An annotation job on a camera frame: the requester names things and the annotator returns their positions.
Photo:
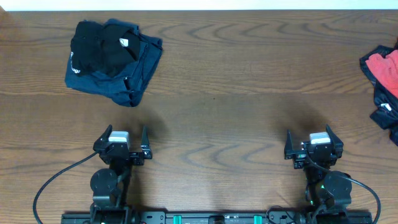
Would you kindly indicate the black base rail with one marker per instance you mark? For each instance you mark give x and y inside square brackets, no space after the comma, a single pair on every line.
[227,218]

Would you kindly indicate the orange-red soccer t-shirt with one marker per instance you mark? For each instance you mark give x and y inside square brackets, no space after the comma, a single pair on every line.
[385,70]

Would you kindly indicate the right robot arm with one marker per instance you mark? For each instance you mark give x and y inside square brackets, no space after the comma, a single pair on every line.
[327,189]

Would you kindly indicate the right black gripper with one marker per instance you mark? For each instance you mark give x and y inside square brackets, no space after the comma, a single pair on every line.
[300,157]

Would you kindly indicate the black mesh sports garment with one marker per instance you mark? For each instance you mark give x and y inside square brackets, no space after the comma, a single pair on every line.
[385,116]

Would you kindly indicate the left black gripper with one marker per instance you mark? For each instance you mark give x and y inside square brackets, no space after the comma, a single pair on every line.
[137,160]

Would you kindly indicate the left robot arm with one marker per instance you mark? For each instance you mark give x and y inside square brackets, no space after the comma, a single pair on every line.
[110,185]

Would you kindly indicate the navy blue folded garment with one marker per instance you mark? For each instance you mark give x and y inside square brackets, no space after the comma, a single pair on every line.
[126,88]

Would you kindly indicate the black folded garment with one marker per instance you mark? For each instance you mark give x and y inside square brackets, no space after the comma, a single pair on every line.
[103,48]

